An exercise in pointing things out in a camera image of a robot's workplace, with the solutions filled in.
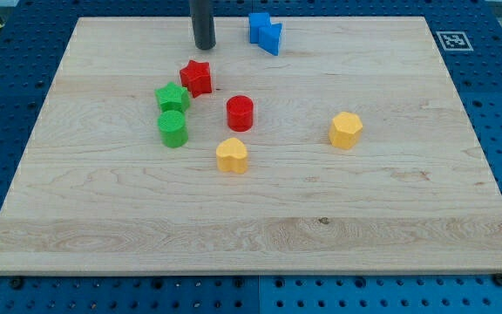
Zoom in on blue triangle block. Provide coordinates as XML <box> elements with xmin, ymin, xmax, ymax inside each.
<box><xmin>258</xmin><ymin>24</ymin><xmax>282</xmax><ymax>56</ymax></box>

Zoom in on blue cube block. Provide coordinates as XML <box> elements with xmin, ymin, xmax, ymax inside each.
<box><xmin>248</xmin><ymin>12</ymin><xmax>271</xmax><ymax>44</ymax></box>

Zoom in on yellow heart block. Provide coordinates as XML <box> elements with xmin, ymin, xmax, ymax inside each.
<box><xmin>215</xmin><ymin>137</ymin><xmax>248</xmax><ymax>174</ymax></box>

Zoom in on red cylinder block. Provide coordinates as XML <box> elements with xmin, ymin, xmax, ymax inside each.
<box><xmin>227</xmin><ymin>95</ymin><xmax>254</xmax><ymax>132</ymax></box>

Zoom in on green cylinder block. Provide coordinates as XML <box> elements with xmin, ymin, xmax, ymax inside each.
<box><xmin>157</xmin><ymin>110</ymin><xmax>188</xmax><ymax>148</ymax></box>

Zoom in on green star block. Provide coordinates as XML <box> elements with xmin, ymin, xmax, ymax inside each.
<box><xmin>154</xmin><ymin>82</ymin><xmax>191</xmax><ymax>113</ymax></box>

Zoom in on light wooden board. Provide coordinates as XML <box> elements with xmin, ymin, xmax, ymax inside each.
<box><xmin>0</xmin><ymin>17</ymin><xmax>502</xmax><ymax>276</ymax></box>

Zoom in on red star block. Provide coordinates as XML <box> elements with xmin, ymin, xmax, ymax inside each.
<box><xmin>180</xmin><ymin>59</ymin><xmax>212</xmax><ymax>98</ymax></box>

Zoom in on yellow hexagon block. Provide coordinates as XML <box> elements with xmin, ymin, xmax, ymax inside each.
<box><xmin>329</xmin><ymin>112</ymin><xmax>363</xmax><ymax>149</ymax></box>

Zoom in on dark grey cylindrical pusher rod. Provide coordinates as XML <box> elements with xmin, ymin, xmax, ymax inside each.
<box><xmin>189</xmin><ymin>0</ymin><xmax>216</xmax><ymax>51</ymax></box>

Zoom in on white fiducial marker tag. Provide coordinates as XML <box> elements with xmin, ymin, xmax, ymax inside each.
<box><xmin>436</xmin><ymin>31</ymin><xmax>473</xmax><ymax>51</ymax></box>

